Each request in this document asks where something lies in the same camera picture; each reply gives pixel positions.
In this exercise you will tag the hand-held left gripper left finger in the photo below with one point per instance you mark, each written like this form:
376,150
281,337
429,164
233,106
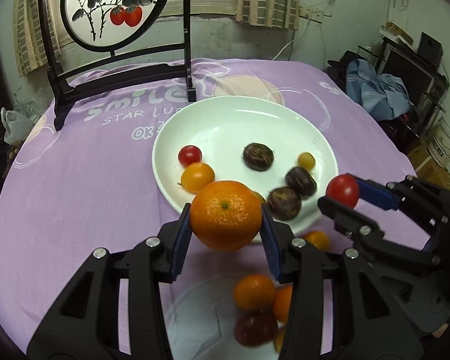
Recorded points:
180,242

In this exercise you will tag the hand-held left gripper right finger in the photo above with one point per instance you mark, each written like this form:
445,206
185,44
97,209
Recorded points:
270,249

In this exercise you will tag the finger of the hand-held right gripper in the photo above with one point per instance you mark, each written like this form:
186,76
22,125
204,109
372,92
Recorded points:
352,225
375,195

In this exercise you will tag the red cherry tomato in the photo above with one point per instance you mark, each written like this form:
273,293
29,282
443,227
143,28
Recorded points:
341,190
189,155

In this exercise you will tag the dark brown water chestnut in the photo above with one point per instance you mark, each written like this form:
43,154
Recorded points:
284,203
258,156
300,182

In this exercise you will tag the large orange mandarin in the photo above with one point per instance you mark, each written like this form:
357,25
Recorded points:
225,215

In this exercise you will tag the orange cherry tomato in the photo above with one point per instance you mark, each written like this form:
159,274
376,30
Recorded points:
197,177

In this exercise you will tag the small yellow round fruit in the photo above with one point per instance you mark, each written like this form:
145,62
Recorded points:
306,160

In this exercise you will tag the white oval plate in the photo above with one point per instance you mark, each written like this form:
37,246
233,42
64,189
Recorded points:
228,127

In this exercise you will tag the yellow-orange citrus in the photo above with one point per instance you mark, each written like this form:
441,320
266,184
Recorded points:
317,240

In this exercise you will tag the cardboard box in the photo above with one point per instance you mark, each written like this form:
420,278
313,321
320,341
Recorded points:
431,174

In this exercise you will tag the dark red plum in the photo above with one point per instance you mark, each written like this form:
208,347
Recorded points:
255,329

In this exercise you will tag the white bucket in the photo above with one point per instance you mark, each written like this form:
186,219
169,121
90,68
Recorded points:
444,142

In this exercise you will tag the yellow spotted fruit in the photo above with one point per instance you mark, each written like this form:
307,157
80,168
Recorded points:
280,340

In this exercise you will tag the blue cloth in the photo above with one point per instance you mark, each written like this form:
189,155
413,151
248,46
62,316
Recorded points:
382,90

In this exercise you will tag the black monitor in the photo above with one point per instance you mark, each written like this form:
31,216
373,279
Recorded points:
408,73

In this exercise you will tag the black speaker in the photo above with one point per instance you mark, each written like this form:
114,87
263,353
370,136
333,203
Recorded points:
430,48

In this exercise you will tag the white plastic bag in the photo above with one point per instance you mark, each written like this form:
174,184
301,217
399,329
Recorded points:
17,125

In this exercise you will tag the round painted screen on stand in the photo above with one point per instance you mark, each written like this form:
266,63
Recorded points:
97,7

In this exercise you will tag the wall socket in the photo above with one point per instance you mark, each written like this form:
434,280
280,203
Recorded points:
315,12

